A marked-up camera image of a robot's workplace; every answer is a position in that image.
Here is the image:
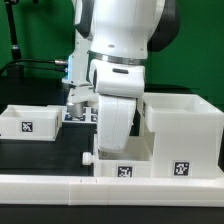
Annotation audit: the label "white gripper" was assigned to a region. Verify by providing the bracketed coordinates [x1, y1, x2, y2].
[67, 59, 145, 153]

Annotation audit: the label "white front drawer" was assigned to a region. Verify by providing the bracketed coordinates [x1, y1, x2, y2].
[82, 136, 152, 178]

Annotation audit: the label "white drawer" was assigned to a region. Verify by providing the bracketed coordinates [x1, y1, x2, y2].
[0, 105, 62, 141]
[82, 136, 152, 178]

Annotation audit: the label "white drawer cabinet box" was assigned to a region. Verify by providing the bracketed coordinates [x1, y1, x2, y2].
[139, 93, 224, 179]

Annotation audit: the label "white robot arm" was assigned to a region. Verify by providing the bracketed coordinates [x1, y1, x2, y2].
[62, 0, 180, 152]

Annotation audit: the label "white rear drawer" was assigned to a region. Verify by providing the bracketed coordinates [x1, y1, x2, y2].
[0, 105, 62, 141]

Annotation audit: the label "white fiducial marker sheet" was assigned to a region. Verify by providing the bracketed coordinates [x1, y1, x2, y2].
[47, 105, 135, 127]

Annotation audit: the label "black cables with connector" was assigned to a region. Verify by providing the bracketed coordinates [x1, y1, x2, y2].
[0, 58, 70, 78]

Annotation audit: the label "black camera stand pole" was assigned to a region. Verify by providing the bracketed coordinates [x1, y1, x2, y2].
[4, 0, 24, 79]

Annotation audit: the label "white L-shaped boundary frame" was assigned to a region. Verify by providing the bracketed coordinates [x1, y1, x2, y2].
[0, 168, 224, 207]

